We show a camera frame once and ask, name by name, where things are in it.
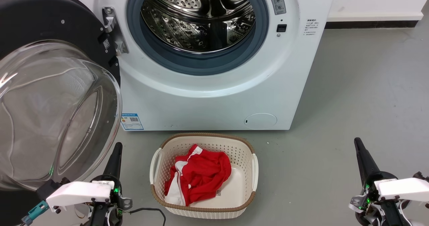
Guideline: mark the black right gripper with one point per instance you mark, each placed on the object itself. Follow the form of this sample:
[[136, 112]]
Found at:
[[365, 202]]

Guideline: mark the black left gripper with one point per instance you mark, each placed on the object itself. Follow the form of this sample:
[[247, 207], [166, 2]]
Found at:
[[114, 199]]

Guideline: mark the black round washer door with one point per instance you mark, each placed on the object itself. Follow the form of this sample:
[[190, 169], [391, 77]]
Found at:
[[33, 14]]

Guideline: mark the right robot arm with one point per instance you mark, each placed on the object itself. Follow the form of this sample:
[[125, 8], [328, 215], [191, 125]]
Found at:
[[392, 216]]

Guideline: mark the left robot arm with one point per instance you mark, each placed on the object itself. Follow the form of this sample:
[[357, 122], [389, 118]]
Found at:
[[97, 217]]

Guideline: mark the white front-load washing machine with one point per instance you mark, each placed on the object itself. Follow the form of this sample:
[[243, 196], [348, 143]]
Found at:
[[207, 108]]

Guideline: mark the silver metal door hinge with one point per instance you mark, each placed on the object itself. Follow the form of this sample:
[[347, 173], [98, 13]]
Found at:
[[112, 24]]

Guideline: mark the blue white energy label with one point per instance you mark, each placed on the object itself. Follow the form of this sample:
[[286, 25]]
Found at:
[[132, 122]]

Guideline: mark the red and white garment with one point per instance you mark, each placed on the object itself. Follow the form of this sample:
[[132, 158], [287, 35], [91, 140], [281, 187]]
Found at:
[[204, 175]]

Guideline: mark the round white filter cover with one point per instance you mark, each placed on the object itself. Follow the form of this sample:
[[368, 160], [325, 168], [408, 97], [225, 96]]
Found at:
[[260, 121]]

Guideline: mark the cream plastic laundry basket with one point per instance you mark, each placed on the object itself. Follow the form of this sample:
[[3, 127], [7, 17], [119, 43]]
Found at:
[[241, 185]]

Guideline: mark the small black text sticker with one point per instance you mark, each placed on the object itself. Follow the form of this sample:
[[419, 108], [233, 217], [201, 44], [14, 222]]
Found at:
[[311, 26]]

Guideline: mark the steel perforated washer drum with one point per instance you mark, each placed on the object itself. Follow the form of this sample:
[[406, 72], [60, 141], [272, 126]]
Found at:
[[174, 28]]

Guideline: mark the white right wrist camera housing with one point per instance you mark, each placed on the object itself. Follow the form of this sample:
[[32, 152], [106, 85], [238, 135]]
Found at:
[[402, 188]]

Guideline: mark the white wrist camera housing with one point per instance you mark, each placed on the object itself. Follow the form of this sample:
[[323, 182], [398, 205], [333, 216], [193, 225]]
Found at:
[[402, 188], [78, 194]]

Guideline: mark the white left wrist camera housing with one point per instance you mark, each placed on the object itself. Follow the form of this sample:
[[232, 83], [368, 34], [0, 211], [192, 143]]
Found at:
[[78, 194]]

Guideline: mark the black wall baseboard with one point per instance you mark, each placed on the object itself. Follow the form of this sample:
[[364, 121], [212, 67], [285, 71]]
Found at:
[[368, 24]]

